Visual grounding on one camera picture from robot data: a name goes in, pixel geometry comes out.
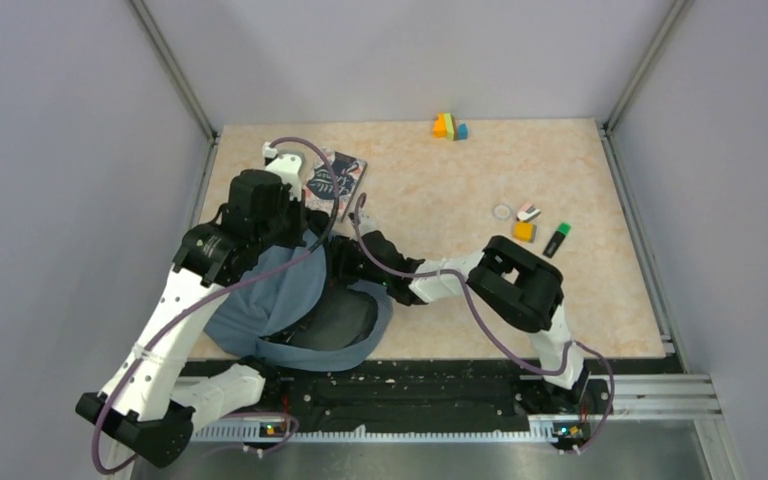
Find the aluminium frame rail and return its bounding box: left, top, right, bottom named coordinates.
left=103, top=360, right=739, bottom=479

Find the floral Little Women book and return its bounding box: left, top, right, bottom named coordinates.
left=304, top=148, right=368, bottom=221

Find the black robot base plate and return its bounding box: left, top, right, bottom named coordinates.
left=216, top=357, right=617, bottom=439

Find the green and black highlighter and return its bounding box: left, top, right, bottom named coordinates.
left=542, top=222, right=571, bottom=259

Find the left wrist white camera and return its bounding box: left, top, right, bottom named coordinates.
left=261, top=142, right=305, bottom=199

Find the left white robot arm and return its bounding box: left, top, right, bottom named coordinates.
left=76, top=167, right=306, bottom=474

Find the colourful sticky note stack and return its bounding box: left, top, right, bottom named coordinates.
left=431, top=112, right=469, bottom=141

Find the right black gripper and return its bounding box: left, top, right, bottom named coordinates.
left=306, top=235, right=391, bottom=287

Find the blue-grey student backpack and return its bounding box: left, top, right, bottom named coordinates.
left=205, top=233, right=394, bottom=372

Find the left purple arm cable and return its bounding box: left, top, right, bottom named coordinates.
left=91, top=136, right=344, bottom=476

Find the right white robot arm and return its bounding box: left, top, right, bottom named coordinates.
left=329, top=230, right=590, bottom=413

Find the orange pencil sharpener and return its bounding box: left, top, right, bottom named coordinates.
left=512, top=221, right=537, bottom=243

